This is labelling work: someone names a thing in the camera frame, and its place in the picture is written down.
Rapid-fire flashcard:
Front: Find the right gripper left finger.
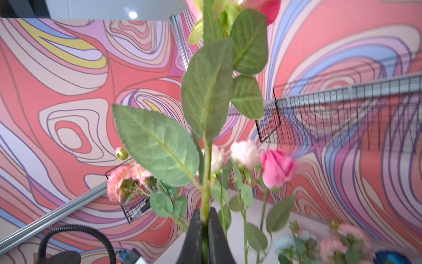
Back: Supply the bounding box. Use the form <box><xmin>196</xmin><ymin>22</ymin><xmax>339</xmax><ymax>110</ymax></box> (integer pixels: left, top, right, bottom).
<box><xmin>176</xmin><ymin>209</ymin><xmax>202</xmax><ymax>264</ymax></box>

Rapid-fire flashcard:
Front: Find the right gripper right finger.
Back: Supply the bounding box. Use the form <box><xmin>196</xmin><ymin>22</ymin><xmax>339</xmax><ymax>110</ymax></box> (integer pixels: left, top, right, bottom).
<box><xmin>208</xmin><ymin>207</ymin><xmax>236</xmax><ymax>264</ymax></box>

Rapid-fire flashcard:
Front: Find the pink carnation flower stem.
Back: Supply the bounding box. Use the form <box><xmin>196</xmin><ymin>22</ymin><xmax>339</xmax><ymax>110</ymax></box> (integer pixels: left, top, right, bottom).
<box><xmin>107</xmin><ymin>147</ymin><xmax>187</xmax><ymax>232</ymax></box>

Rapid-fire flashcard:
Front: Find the cream rose flower stem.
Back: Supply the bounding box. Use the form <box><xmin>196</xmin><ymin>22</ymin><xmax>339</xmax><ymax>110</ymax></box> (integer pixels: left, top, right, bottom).
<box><xmin>200</xmin><ymin>140</ymin><xmax>269</xmax><ymax>264</ymax></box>

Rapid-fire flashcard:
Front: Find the magenta rose flower stem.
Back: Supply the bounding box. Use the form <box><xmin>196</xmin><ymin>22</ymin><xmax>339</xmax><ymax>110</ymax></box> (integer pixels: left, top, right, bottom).
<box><xmin>259</xmin><ymin>149</ymin><xmax>296</xmax><ymax>231</ymax></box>

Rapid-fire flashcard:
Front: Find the red rose flower stem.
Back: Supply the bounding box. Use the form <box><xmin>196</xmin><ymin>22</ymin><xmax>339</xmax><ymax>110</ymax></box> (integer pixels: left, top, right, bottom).
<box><xmin>112</xmin><ymin>1</ymin><xmax>281</xmax><ymax>264</ymax></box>

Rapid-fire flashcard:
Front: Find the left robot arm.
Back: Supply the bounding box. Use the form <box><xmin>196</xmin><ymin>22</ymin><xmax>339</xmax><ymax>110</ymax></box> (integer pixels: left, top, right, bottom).
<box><xmin>34</xmin><ymin>224</ymin><xmax>148</xmax><ymax>264</ymax></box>

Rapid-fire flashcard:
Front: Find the bunch of artificial flowers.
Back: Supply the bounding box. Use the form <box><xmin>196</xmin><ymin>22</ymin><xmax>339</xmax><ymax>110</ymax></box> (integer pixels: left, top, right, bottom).
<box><xmin>275</xmin><ymin>221</ymin><xmax>412</xmax><ymax>264</ymax></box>

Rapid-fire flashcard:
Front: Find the black wire basket left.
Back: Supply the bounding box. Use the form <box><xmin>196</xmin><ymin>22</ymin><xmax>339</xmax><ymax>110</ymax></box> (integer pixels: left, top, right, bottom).
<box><xmin>105</xmin><ymin>161</ymin><xmax>157</xmax><ymax>224</ymax></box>

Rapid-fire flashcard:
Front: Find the black wire basket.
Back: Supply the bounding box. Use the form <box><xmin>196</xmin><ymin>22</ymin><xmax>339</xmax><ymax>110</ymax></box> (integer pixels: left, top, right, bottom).
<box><xmin>105</xmin><ymin>161</ymin><xmax>157</xmax><ymax>224</ymax></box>
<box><xmin>256</xmin><ymin>52</ymin><xmax>422</xmax><ymax>154</ymax></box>

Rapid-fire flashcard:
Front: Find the black wire basket back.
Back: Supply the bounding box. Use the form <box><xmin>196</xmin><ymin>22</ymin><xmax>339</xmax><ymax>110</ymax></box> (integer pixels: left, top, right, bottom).
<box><xmin>256</xmin><ymin>52</ymin><xmax>422</xmax><ymax>154</ymax></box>

